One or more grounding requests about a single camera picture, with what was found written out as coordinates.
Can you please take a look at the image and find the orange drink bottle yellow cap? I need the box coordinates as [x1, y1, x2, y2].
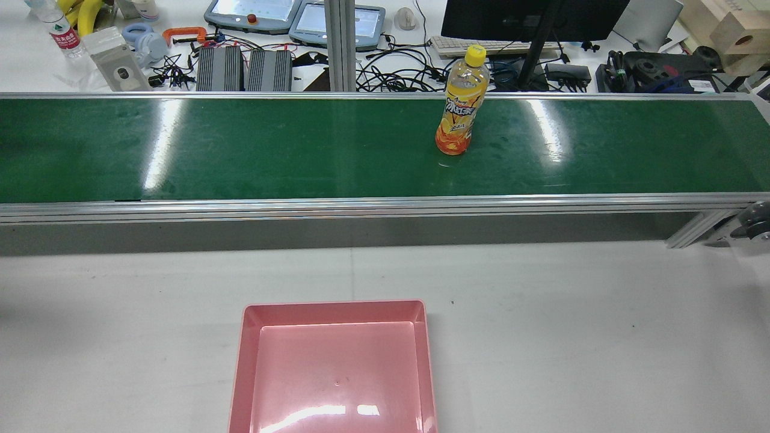
[434, 44, 491, 156]

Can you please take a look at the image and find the pink plastic basket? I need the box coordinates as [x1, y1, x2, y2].
[227, 299, 439, 433]

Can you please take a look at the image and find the green belt conveyor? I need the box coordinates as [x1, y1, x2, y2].
[0, 91, 770, 249]

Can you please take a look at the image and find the white keyboard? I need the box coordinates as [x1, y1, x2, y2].
[430, 35, 564, 60]

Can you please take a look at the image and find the grey finned power box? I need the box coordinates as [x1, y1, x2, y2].
[196, 46, 244, 92]
[245, 48, 294, 92]

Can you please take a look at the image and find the grey robot teach pendant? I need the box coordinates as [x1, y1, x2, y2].
[203, 0, 303, 35]
[288, 0, 387, 52]

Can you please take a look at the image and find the black monitor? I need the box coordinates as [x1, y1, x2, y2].
[440, 0, 630, 43]

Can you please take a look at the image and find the black monitor stand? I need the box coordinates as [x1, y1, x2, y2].
[516, 0, 564, 92]

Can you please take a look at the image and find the black power adapter brick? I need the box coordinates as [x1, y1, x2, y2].
[544, 63, 593, 86]

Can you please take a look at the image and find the orange C clamp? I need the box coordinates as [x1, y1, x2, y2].
[162, 26, 218, 48]

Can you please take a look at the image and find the black round weight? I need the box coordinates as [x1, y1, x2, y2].
[623, 51, 722, 94]

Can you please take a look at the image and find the white zip pouch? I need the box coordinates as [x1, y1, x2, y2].
[80, 26, 152, 93]

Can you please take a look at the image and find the yellow banana bunch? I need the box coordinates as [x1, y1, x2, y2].
[56, 0, 108, 38]

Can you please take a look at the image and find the clear water bottle red label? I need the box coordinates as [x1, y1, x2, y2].
[24, 0, 87, 60]

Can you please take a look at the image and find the light wooden box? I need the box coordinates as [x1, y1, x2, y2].
[680, 0, 738, 43]

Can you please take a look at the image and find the wooden block with hole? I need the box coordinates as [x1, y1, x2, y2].
[710, 10, 770, 56]

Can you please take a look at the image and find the aluminium frame post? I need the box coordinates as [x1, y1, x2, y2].
[324, 0, 357, 93]

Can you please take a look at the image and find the blue cable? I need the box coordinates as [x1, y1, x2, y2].
[488, 59, 519, 88]

